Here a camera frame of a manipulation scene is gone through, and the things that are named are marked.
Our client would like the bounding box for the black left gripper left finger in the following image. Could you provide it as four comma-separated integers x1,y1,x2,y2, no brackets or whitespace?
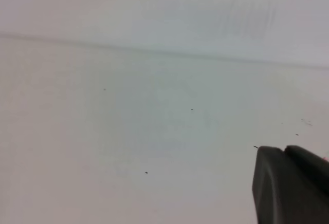
252,146,328,224

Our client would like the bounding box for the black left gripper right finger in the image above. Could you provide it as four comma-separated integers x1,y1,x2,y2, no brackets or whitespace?
284,145,328,196

